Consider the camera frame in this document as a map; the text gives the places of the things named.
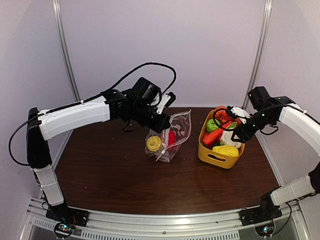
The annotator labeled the yellow toy apple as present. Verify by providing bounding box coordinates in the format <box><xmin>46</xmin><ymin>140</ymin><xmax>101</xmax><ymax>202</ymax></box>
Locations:
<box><xmin>146</xmin><ymin>136</ymin><xmax>162</xmax><ymax>152</ymax></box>

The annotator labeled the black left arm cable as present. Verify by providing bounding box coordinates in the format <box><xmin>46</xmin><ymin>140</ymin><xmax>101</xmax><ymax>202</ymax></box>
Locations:
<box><xmin>79</xmin><ymin>62</ymin><xmax>177</xmax><ymax>106</ymax></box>

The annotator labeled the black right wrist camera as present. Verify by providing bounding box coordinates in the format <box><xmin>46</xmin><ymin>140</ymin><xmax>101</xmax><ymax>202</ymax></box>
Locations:
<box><xmin>225</xmin><ymin>106</ymin><xmax>251</xmax><ymax>124</ymax></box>

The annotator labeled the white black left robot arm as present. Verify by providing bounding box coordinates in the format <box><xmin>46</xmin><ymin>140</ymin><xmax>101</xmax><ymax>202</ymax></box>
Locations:
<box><xmin>26</xmin><ymin>77</ymin><xmax>176</xmax><ymax>222</ymax></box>

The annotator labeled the white toy cauliflower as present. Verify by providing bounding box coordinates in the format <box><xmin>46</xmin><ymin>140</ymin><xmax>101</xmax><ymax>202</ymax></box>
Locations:
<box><xmin>220</xmin><ymin>131</ymin><xmax>242</xmax><ymax>149</ymax></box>

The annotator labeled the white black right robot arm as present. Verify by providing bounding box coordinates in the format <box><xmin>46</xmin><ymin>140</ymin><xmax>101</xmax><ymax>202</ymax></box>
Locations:
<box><xmin>227</xmin><ymin>93</ymin><xmax>320</xmax><ymax>221</ymax></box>

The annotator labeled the orange toy carrot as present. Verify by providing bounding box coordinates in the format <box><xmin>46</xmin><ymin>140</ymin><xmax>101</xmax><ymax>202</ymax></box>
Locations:
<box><xmin>202</xmin><ymin>128</ymin><xmax>224</xmax><ymax>146</ymax></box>

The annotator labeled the green toy apple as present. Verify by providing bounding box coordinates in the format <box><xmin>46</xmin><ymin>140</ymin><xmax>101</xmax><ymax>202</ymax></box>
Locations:
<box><xmin>205</xmin><ymin>118</ymin><xmax>220</xmax><ymax>133</ymax></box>

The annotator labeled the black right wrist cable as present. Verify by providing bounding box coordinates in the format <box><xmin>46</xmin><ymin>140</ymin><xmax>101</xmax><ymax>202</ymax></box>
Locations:
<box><xmin>211</xmin><ymin>107</ymin><xmax>238</xmax><ymax>131</ymax></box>

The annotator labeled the red toy bell pepper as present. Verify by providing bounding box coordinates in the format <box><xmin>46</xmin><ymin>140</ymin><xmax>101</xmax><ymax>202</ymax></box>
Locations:
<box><xmin>167</xmin><ymin>130</ymin><xmax>176</xmax><ymax>149</ymax></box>

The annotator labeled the aluminium frame post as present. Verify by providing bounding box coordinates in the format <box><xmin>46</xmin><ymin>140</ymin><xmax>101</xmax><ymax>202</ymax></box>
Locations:
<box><xmin>242</xmin><ymin>0</ymin><xmax>273</xmax><ymax>109</ymax></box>
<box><xmin>52</xmin><ymin>0</ymin><xmax>81</xmax><ymax>101</ymax></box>

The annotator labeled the orange toy pumpkin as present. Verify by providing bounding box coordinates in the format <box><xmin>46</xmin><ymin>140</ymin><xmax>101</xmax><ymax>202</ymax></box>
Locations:
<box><xmin>212</xmin><ymin>106</ymin><xmax>231</xmax><ymax>124</ymax></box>

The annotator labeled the yellow plastic basket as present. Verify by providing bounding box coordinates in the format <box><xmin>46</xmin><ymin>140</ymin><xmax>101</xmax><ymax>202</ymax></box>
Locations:
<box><xmin>198</xmin><ymin>109</ymin><xmax>246</xmax><ymax>169</ymax></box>

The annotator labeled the clear zip top bag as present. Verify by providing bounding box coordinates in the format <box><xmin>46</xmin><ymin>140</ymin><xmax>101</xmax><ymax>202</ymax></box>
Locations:
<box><xmin>144</xmin><ymin>110</ymin><xmax>192</xmax><ymax>163</ymax></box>

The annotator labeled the aluminium front rail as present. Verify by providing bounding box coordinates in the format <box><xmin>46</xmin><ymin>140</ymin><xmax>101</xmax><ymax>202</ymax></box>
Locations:
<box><xmin>19</xmin><ymin>197</ymin><xmax>311</xmax><ymax>240</ymax></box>

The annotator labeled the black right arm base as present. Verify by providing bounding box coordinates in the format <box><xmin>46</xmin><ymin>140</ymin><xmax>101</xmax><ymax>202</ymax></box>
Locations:
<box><xmin>239</xmin><ymin>192</ymin><xmax>283</xmax><ymax>226</ymax></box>

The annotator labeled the left aluminium frame post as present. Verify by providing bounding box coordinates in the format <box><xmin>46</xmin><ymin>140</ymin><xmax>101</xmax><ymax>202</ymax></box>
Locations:
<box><xmin>52</xmin><ymin>0</ymin><xmax>81</xmax><ymax>101</ymax></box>

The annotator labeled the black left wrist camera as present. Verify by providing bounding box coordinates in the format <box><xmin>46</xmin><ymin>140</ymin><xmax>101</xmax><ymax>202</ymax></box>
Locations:
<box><xmin>154</xmin><ymin>92</ymin><xmax>176</xmax><ymax>115</ymax></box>

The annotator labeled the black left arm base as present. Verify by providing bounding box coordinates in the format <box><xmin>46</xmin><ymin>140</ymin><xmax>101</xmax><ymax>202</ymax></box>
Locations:
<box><xmin>45</xmin><ymin>205</ymin><xmax>90</xmax><ymax>227</ymax></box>

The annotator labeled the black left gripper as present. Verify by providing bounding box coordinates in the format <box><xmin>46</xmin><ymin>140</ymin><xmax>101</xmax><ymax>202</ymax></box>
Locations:
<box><xmin>131</xmin><ymin>102</ymin><xmax>171</xmax><ymax>134</ymax></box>

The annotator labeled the right aluminium frame post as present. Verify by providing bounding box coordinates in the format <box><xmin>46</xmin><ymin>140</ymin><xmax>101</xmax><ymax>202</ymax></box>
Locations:
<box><xmin>242</xmin><ymin>0</ymin><xmax>273</xmax><ymax>109</ymax></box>

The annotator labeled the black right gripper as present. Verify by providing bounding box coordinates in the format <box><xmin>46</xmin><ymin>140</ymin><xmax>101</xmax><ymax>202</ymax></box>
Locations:
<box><xmin>231</xmin><ymin>109</ymin><xmax>275</xmax><ymax>143</ymax></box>

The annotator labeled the yellow toy bell pepper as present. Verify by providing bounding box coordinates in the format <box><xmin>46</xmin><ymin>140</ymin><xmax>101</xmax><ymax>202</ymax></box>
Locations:
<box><xmin>212</xmin><ymin>145</ymin><xmax>239</xmax><ymax>157</ymax></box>

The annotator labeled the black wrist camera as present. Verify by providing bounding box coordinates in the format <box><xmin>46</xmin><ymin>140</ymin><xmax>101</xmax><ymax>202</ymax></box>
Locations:
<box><xmin>225</xmin><ymin>106</ymin><xmax>251</xmax><ymax>124</ymax></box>
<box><xmin>154</xmin><ymin>92</ymin><xmax>176</xmax><ymax>115</ymax></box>

